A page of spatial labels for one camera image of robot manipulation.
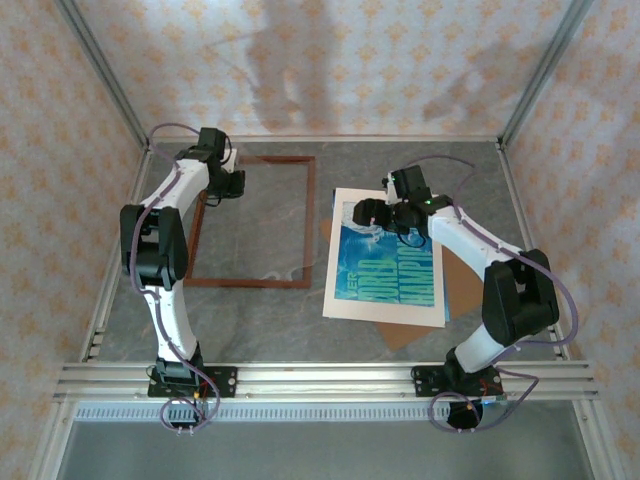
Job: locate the aluminium mounting beam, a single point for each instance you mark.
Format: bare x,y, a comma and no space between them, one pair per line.
325,380

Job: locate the orange patterned white curtain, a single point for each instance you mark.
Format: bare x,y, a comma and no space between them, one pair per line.
600,200
45,200
375,65

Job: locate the aluminium lower strut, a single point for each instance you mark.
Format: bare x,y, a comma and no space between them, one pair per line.
50,440
592,440

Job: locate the small circuit board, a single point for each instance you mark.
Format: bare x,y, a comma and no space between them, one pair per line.
495,400

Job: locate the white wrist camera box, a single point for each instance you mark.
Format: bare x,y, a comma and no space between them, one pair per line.
390,186
230,161

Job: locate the brown wooden picture frame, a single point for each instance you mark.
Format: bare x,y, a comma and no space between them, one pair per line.
309,225

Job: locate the white mat board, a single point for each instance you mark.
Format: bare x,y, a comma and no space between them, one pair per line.
380,316

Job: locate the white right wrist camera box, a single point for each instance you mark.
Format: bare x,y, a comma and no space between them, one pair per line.
390,186

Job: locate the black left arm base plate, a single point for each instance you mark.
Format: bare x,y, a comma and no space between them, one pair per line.
227,382

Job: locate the brown backing board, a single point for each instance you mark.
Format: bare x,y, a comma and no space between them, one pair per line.
462,285

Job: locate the grey metal panel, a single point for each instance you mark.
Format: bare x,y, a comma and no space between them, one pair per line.
325,450

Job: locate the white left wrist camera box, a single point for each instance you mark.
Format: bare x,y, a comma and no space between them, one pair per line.
230,161

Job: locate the aluminium cross rail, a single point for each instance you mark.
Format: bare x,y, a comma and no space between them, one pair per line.
325,138

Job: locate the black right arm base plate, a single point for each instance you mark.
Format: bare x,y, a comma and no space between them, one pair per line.
422,382

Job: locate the aluminium side rail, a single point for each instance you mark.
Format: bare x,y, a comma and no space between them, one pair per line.
138,180
511,180

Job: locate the aluminium corner post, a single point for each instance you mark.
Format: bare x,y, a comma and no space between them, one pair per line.
541,75
107,75

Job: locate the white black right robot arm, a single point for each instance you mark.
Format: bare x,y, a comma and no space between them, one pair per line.
520,300

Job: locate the blue racing poster photo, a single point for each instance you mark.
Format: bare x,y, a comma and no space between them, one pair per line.
380,270

